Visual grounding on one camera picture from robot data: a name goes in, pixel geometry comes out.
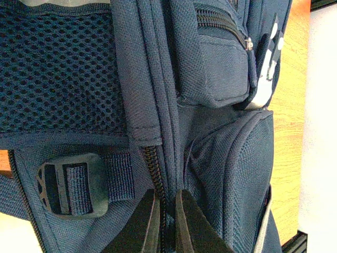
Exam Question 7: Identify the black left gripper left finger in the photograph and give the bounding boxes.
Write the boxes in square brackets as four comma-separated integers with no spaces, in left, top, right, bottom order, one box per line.
[102,189,160,252]

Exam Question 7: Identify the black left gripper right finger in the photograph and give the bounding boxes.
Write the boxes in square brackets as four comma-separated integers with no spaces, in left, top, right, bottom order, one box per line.
[175,190,233,253]

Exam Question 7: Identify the navy blue student backpack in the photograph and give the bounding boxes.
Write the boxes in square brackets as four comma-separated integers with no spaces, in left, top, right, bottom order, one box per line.
[1,1,292,252]

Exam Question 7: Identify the black aluminium frame rail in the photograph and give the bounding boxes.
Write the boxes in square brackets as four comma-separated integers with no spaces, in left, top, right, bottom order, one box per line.
[282,230,308,253]

